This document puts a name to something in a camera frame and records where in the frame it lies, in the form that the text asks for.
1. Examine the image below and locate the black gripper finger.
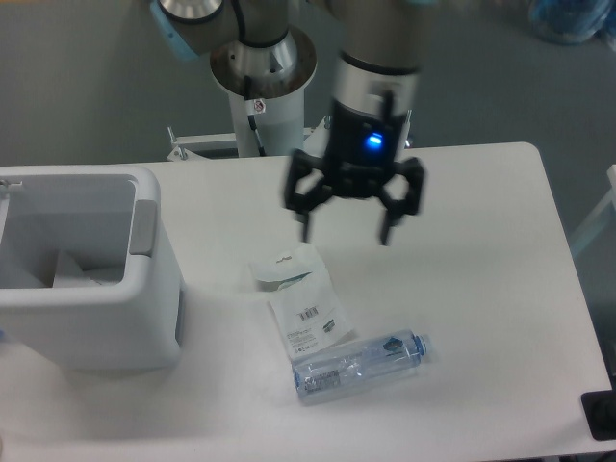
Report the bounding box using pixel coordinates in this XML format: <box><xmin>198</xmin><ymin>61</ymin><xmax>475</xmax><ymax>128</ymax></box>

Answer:
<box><xmin>376</xmin><ymin>157</ymin><xmax>425</xmax><ymax>245</ymax></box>
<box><xmin>282</xmin><ymin>149</ymin><xmax>334</xmax><ymax>243</ymax></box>

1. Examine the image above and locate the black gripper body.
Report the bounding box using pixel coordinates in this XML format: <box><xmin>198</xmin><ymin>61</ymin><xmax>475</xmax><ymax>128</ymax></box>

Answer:
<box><xmin>321</xmin><ymin>98</ymin><xmax>405</xmax><ymax>200</ymax></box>

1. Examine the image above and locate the white push-lid trash can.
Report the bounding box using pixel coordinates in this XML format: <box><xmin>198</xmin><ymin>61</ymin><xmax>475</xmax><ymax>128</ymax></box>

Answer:
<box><xmin>1</xmin><ymin>165</ymin><xmax>185</xmax><ymax>370</ymax></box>

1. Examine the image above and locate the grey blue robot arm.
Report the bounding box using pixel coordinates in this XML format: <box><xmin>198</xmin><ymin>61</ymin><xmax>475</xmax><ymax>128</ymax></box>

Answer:
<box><xmin>149</xmin><ymin>1</ymin><xmax>437</xmax><ymax>242</ymax></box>

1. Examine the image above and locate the white plastic package bag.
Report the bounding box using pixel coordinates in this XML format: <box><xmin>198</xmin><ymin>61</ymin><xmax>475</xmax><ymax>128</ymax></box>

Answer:
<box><xmin>249</xmin><ymin>244</ymin><xmax>354</xmax><ymax>360</ymax></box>

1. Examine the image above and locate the clear plastic water bottle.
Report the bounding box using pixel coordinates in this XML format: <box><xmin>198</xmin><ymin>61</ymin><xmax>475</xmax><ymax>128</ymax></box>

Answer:
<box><xmin>292</xmin><ymin>329</ymin><xmax>432</xmax><ymax>403</ymax></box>

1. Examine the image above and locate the blue plastic bag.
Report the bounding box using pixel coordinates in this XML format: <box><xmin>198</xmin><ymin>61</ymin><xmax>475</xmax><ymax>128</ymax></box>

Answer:
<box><xmin>527</xmin><ymin>0</ymin><xmax>615</xmax><ymax>45</ymax></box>

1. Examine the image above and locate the black device at table edge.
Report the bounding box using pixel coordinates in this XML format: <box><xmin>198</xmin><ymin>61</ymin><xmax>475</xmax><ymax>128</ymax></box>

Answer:
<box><xmin>581</xmin><ymin>390</ymin><xmax>615</xmax><ymax>441</ymax></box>

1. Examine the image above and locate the white pedestal base frame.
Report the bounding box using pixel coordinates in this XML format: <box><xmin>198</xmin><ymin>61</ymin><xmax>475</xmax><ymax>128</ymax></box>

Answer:
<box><xmin>166</xmin><ymin>109</ymin><xmax>414</xmax><ymax>162</ymax></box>

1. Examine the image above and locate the black cable on pedestal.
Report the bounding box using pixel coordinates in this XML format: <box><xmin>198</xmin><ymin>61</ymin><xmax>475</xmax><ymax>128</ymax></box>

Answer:
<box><xmin>243</xmin><ymin>74</ymin><xmax>268</xmax><ymax>157</ymax></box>

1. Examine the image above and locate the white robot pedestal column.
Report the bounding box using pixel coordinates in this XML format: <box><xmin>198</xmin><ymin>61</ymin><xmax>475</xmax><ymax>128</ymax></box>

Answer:
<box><xmin>210</xmin><ymin>25</ymin><xmax>317</xmax><ymax>157</ymax></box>

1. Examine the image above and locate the white frame at right edge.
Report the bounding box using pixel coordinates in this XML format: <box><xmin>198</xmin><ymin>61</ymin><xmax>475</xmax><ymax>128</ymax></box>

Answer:
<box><xmin>570</xmin><ymin>165</ymin><xmax>615</xmax><ymax>259</ymax></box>

